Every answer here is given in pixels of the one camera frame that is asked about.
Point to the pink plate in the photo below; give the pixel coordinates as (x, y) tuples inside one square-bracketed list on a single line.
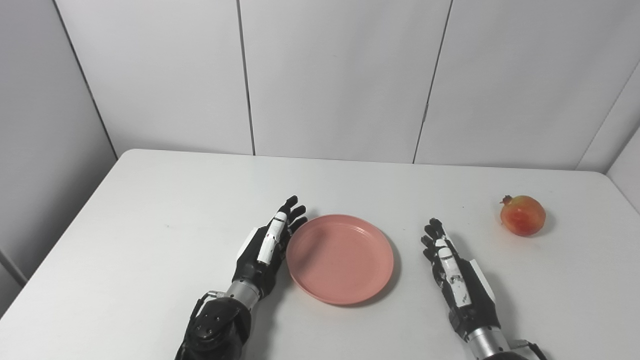
[(340, 259)]

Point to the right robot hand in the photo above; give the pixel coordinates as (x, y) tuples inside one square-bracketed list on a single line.
[(462, 282)]

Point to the red yellow pomegranate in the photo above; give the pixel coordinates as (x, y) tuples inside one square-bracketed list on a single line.
[(522, 215)]

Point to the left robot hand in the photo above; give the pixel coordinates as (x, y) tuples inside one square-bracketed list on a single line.
[(267, 250)]

